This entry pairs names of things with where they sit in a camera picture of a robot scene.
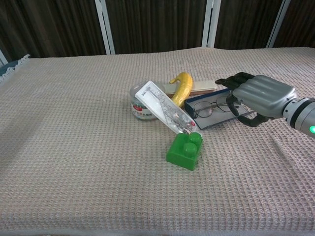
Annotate yellow banana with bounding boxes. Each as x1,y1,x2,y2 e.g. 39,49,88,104
169,71,193,108

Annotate dark brown screen panel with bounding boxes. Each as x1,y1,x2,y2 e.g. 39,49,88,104
105,0,206,55
0,0,106,59
214,0,281,49
274,0,315,49

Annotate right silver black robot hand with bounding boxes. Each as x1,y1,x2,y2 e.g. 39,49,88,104
215,72,297,127

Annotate blue padded table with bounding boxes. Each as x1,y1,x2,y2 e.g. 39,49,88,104
0,59,23,77

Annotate cream flat oblong case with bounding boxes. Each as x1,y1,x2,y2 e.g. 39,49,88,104
163,81,217,97

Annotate beige waffle weave cloth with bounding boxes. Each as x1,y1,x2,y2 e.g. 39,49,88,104
0,46,315,236

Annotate clear white ruler set package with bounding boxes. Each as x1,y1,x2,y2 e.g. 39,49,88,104
134,80,203,135

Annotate green toy building brick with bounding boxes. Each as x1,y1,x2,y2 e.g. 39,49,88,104
166,132,204,171

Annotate thin wire eyeglasses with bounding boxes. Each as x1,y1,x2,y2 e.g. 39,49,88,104
193,97,241,118

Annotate blue tray with eyeglasses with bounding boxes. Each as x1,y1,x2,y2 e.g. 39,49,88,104
184,88,254,130

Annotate clear round plastic jar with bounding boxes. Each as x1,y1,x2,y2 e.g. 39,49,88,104
129,82,168,121

